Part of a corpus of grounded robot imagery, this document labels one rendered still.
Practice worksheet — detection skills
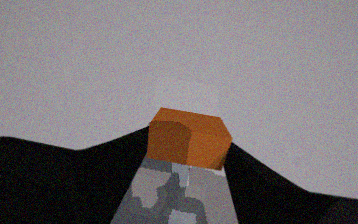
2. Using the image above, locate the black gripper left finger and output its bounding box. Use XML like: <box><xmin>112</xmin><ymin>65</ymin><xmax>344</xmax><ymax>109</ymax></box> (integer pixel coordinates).
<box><xmin>0</xmin><ymin>126</ymin><xmax>149</xmax><ymax>224</ymax></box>

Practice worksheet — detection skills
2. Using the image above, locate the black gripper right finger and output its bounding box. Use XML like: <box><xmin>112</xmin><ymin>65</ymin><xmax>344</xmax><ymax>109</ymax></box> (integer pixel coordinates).
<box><xmin>224</xmin><ymin>142</ymin><xmax>358</xmax><ymax>224</ymax></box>

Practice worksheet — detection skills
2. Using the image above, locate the orange block with dark square mark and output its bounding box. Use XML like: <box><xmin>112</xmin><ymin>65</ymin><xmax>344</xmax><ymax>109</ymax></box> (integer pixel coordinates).
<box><xmin>147</xmin><ymin>107</ymin><xmax>233</xmax><ymax>171</ymax></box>

